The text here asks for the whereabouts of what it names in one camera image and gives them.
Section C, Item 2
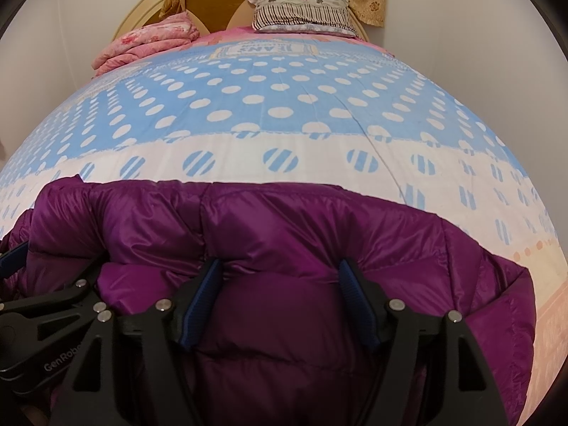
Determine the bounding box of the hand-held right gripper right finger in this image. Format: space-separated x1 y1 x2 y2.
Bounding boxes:
338 258 507 426

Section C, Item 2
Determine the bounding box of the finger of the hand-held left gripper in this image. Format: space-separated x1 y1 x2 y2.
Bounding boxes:
0 253 111 320
0 243 28 278

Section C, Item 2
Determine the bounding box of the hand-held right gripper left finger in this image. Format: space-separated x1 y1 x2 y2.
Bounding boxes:
49 257 223 426

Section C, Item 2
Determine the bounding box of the purple hooded puffer jacket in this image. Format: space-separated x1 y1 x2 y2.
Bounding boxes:
0 176 540 426

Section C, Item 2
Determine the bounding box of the bed with polka dot sheet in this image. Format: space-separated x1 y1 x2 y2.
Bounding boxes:
0 24 568 426

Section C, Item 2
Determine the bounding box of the pink floral folded blanket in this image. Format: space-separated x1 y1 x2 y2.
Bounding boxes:
91 12 200 76

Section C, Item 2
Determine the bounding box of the striped pillow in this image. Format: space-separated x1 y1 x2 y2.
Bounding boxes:
247 0 358 37

